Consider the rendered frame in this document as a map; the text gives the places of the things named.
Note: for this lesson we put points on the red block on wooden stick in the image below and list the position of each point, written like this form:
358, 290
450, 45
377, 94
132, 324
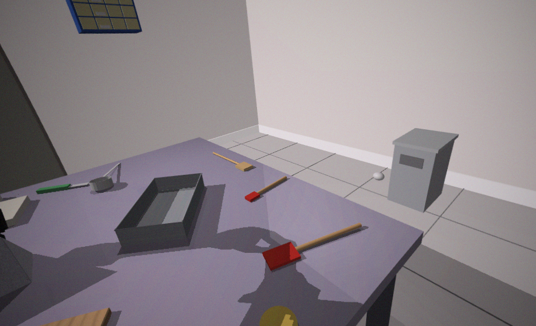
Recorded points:
254, 195

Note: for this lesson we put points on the red spatula with wooden handle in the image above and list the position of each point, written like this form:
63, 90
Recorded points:
287, 253

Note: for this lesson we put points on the wooden board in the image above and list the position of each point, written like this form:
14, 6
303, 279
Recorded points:
96, 318

